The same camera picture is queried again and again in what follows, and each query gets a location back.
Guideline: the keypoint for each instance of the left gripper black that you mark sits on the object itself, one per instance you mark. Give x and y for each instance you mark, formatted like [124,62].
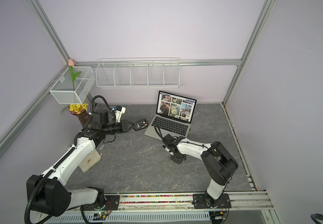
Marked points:
[124,126]

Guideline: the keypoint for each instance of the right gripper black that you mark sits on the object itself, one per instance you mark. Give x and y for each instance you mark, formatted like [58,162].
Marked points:
[176,160]

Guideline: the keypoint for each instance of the black wireless mouse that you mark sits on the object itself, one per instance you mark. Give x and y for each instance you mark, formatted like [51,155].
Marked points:
[141,125]

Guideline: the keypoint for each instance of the silver laptop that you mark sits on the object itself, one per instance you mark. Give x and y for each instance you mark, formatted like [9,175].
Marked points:
[174,114]

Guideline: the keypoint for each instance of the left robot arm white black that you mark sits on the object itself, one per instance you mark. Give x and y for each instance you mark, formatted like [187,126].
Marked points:
[47,193]

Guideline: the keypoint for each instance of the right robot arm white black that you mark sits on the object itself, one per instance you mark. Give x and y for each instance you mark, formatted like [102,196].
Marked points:
[219,163]

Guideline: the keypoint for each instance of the beige gardening gloves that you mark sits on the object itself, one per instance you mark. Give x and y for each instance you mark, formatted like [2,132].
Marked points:
[90,160]

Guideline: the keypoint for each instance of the yellow flowers in dark vase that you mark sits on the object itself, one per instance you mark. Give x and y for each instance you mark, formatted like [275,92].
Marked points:
[80,111]

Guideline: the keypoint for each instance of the pink tulip artificial flower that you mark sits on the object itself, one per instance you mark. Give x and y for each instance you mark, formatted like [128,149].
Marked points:
[74,75]

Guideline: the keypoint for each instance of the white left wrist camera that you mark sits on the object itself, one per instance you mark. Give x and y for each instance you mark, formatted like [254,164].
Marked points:
[119,111]

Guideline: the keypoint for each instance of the long white wire basket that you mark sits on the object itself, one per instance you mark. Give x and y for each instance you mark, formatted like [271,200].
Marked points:
[162,72]

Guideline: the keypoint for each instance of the small white wire basket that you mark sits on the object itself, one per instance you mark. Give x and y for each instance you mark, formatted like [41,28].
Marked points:
[62,89]

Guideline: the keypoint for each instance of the aluminium frame struts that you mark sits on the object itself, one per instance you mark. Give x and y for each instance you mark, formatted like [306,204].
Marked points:
[15,130]

